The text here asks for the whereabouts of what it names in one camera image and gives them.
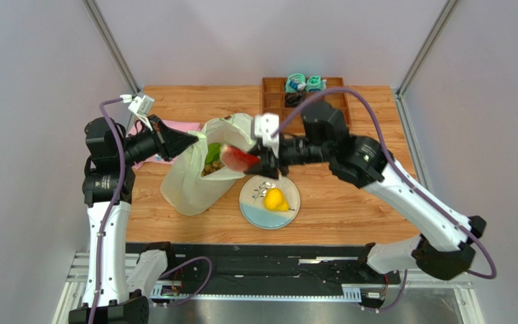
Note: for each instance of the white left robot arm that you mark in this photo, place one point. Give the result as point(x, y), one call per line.
point(109, 296)

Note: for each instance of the aluminium frame rail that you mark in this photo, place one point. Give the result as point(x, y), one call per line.
point(419, 298)

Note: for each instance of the brown fake nuts cluster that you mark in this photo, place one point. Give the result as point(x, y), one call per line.
point(211, 168)

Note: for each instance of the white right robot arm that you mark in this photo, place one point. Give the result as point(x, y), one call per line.
point(443, 248)

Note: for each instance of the dark rolled sock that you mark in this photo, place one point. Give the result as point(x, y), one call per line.
point(293, 99)

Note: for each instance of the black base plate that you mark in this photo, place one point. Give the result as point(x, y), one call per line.
point(274, 270)

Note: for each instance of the pale green avocado plastic bag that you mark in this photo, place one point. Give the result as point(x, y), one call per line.
point(184, 187)

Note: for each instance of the teal rolled sock right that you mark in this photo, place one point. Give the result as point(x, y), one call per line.
point(315, 84)

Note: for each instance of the wooden compartment tray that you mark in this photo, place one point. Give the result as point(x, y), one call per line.
point(274, 99)

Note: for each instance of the teal rolled sock left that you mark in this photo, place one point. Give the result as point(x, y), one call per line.
point(295, 83)

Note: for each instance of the white blue ceramic plate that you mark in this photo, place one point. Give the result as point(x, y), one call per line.
point(252, 209)

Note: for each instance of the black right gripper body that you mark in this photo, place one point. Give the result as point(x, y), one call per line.
point(269, 158)

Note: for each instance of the yellow fake lemon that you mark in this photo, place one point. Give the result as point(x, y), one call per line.
point(274, 200)

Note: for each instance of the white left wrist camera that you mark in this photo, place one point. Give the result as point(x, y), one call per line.
point(140, 106)

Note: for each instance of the teal rolled sock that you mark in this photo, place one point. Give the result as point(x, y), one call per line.
point(315, 84)
point(295, 83)

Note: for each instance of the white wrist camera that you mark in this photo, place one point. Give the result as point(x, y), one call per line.
point(265, 129)
point(140, 106)

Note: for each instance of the red fake watermelon slice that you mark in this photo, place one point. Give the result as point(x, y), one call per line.
point(236, 159)

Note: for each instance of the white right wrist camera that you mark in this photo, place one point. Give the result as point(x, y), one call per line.
point(265, 129)

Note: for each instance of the pink folded t-shirt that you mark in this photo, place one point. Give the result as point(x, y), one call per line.
point(140, 146)

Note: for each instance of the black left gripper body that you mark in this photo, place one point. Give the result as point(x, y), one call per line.
point(160, 144)

